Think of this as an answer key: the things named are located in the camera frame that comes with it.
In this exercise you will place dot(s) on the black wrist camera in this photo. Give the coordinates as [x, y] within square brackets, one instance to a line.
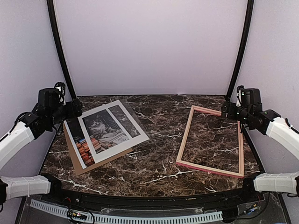
[52, 98]
[247, 96]

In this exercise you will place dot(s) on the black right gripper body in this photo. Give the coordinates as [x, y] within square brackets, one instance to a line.
[243, 115]

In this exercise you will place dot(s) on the brown cardboard backing board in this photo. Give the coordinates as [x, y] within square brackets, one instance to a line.
[76, 161]

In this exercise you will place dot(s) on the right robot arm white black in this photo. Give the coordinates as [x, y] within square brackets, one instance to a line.
[271, 124]

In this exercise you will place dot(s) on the black left corner post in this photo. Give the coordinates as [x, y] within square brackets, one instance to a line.
[59, 48]

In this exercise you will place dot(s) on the cat and books photo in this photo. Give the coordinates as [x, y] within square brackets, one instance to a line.
[81, 147]

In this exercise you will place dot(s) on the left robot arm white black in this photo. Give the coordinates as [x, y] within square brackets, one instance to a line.
[28, 127]

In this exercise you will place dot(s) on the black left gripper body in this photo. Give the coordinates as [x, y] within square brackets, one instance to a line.
[57, 116]

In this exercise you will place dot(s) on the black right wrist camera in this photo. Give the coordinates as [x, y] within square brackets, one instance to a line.
[247, 96]

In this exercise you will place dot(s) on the pink wooden picture frame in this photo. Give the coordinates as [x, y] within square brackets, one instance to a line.
[179, 161]

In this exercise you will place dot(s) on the black right corner post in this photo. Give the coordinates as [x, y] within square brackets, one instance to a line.
[241, 50]

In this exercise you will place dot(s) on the white slotted cable duct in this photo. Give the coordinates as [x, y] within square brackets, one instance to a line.
[97, 218]

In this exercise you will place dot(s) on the black front table rail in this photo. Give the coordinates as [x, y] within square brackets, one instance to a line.
[221, 200]

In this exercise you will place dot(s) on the black corner post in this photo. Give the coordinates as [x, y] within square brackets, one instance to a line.
[241, 50]
[59, 48]

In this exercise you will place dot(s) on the white photo mat board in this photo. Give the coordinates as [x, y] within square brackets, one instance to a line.
[109, 130]

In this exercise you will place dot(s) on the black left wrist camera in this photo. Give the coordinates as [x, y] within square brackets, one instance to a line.
[52, 98]

